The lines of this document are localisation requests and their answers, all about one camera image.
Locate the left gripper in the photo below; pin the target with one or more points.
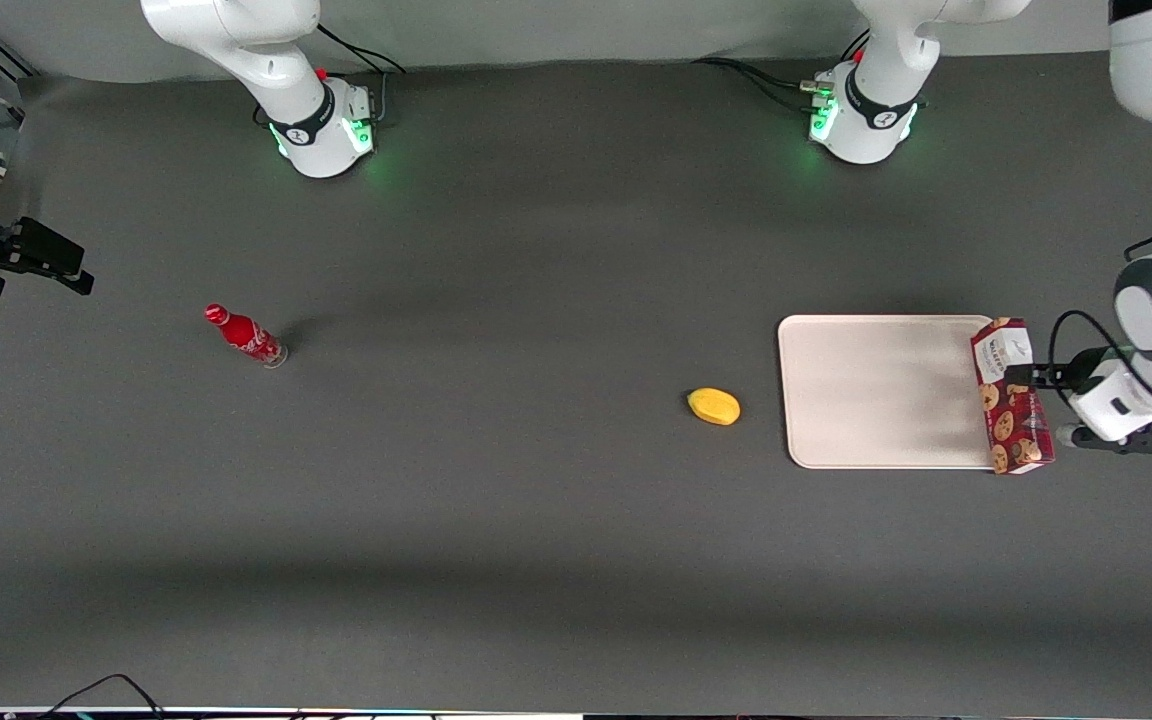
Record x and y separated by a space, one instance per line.
1052 378

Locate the red cookie box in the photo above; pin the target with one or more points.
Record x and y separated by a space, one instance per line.
1011 430

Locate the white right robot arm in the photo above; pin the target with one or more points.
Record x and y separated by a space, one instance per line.
306 100

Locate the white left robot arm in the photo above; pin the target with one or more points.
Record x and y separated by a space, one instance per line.
876 90

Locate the beige plastic tray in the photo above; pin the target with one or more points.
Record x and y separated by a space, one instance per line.
886 392

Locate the red cola bottle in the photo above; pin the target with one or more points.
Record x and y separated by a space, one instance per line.
244 335

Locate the yellow mango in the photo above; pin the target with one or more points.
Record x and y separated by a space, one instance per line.
714 406

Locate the aluminium frame rail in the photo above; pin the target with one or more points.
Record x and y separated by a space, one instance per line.
1 50

